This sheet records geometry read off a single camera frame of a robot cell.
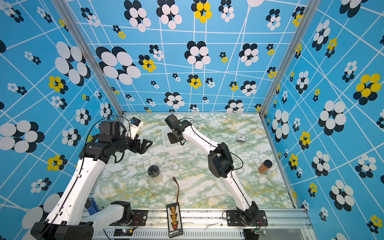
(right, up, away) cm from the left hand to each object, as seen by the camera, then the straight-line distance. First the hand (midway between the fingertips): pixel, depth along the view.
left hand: (144, 138), depth 74 cm
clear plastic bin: (+7, -7, +24) cm, 26 cm away
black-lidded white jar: (+3, -18, +5) cm, 19 cm away
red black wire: (+16, -29, +9) cm, 34 cm away
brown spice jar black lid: (+64, -17, +9) cm, 67 cm away
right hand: (+12, -2, +21) cm, 25 cm away
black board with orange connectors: (+15, -41, -3) cm, 44 cm away
